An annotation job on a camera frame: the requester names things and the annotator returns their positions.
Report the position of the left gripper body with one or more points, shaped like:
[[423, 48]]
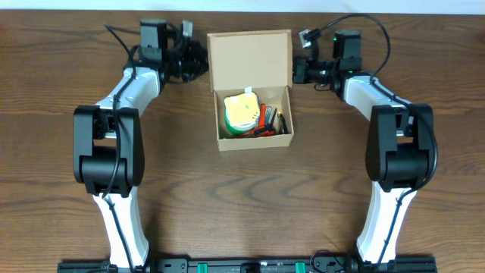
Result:
[[173, 61]]

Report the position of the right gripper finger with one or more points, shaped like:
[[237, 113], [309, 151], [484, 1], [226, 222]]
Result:
[[299, 70], [314, 50]]

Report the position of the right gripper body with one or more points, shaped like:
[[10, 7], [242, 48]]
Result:
[[320, 70]]

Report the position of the brown cardboard box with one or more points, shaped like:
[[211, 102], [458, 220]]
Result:
[[262, 60]]

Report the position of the red black stapler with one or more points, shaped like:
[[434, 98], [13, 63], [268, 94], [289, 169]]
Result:
[[267, 116]]

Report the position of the black glue bottle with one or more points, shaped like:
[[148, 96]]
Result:
[[282, 123]]

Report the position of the green tape roll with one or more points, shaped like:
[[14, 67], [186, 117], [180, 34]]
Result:
[[238, 129]]

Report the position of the red utility knife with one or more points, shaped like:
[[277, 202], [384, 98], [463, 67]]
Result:
[[258, 132]]

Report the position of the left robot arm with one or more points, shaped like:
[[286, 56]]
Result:
[[108, 152]]

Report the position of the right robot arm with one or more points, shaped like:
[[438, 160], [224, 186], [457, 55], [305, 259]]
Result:
[[401, 151]]

